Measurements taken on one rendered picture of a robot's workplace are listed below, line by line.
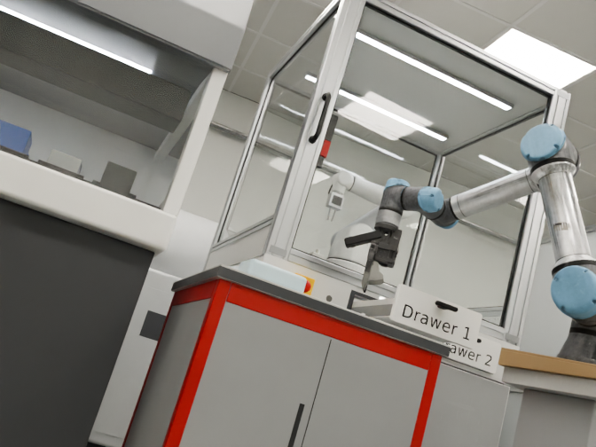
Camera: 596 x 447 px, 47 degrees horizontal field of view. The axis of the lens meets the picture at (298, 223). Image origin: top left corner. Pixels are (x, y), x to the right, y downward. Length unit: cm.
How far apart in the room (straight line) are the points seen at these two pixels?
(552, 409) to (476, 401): 75
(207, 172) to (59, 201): 378
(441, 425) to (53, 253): 139
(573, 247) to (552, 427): 44
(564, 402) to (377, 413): 46
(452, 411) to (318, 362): 96
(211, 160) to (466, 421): 364
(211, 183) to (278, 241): 338
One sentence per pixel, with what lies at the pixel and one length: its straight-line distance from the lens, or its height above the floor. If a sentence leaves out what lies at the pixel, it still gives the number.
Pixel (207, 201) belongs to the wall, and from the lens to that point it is 556.
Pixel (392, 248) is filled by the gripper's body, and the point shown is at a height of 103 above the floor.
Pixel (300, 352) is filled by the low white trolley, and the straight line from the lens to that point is 162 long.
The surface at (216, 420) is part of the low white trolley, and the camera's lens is 158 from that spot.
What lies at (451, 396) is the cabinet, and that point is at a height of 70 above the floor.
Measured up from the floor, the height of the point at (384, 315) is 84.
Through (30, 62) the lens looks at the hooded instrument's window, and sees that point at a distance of 200.
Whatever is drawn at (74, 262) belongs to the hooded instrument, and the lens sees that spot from 194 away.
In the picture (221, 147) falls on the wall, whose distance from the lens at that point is 568.
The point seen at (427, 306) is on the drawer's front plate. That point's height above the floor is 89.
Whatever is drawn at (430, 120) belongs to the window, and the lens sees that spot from 261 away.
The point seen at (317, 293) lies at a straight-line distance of 228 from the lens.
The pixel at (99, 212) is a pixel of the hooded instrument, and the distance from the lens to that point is 189.
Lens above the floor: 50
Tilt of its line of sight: 15 degrees up
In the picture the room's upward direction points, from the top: 17 degrees clockwise
